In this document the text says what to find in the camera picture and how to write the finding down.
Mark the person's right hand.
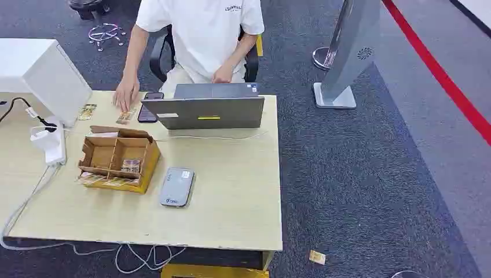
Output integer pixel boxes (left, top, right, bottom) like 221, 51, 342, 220
113, 76, 141, 113

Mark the person's left hand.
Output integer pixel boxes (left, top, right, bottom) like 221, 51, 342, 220
212, 65, 234, 85

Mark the gold printed card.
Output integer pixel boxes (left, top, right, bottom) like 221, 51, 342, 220
115, 109, 137, 125
78, 104, 98, 121

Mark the black smartphone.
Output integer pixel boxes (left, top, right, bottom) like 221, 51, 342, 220
137, 92, 165, 124

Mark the black office chair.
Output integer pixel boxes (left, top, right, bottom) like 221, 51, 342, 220
149, 24, 260, 83

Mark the grey laptop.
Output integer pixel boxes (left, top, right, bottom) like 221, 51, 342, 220
141, 82, 266, 130

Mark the person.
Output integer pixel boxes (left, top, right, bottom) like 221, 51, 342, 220
113, 0, 265, 113

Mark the chrome stool base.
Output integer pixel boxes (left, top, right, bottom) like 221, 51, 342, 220
87, 23, 127, 52

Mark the white cabinet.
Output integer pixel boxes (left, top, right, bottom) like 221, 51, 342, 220
0, 38, 93, 128

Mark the wooden card box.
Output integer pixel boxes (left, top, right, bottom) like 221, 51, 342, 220
78, 125, 162, 195

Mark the brown printed card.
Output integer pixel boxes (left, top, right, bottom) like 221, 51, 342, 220
121, 159, 141, 174

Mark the pale printed card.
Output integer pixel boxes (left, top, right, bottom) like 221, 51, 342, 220
78, 172, 107, 186
102, 178, 138, 188

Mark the white power strip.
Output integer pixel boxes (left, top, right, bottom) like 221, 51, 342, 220
30, 120, 67, 167

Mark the white charger adaptor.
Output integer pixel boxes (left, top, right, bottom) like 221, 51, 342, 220
30, 126, 59, 151

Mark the black stool seat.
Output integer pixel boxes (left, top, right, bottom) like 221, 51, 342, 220
68, 0, 111, 21

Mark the grey flat device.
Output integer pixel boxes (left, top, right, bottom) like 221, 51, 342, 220
159, 167, 196, 209

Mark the grey standing kiosk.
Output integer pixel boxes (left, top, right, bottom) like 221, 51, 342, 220
313, 0, 383, 109

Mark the yellow box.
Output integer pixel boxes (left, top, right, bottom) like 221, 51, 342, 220
160, 264, 270, 278

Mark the red floor tape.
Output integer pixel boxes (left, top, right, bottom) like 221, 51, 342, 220
382, 0, 491, 147

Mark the chrome round base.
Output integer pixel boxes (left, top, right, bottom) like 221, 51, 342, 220
390, 270, 429, 278

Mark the chrome stanchion post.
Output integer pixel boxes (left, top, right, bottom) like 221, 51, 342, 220
312, 0, 354, 71

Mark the black plug and cable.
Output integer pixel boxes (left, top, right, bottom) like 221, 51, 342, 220
0, 97, 58, 134

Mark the white cable bundle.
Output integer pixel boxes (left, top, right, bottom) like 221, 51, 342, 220
0, 164, 187, 276

